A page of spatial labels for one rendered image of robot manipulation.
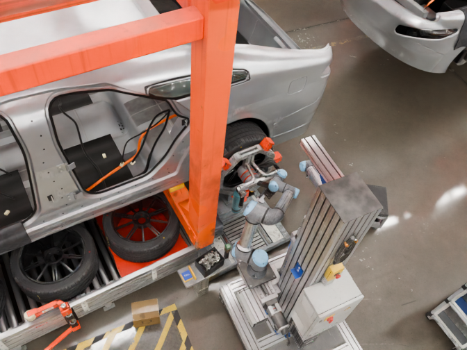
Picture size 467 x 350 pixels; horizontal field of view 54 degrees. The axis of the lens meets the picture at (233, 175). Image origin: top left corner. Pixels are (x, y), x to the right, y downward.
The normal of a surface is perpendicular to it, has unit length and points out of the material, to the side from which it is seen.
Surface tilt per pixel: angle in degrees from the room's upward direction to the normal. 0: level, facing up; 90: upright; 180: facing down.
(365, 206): 0
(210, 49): 90
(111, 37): 0
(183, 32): 90
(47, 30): 4
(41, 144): 78
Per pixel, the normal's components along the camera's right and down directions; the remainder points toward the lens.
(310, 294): 0.09, -0.59
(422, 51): -0.34, 0.75
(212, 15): 0.50, 0.73
